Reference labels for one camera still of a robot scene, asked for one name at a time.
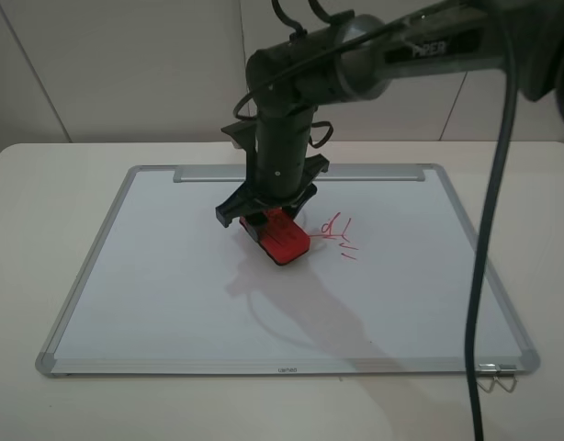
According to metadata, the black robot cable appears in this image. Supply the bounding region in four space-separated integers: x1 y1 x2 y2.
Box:
231 0 522 441

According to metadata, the grey whiteboard pen tray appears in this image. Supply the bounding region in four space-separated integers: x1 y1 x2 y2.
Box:
173 164 425 183

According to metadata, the right metal hanging clip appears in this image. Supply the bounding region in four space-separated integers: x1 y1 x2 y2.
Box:
493 364 518 394

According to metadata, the left metal hanging clip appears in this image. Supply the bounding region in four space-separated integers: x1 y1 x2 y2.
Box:
475 363 498 394

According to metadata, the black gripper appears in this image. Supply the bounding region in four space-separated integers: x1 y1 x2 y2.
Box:
216 107 330 230

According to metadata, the white aluminium-framed whiteboard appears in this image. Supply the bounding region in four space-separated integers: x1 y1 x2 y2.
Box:
34 163 541 379

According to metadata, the red whiteboard eraser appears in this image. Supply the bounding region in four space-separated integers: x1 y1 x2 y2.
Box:
240 209 310 266

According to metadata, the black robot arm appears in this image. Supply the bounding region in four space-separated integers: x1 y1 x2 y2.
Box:
216 1 564 225

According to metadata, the metal hanging clip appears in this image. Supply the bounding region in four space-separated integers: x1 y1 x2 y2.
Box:
493 364 518 394
475 363 498 394

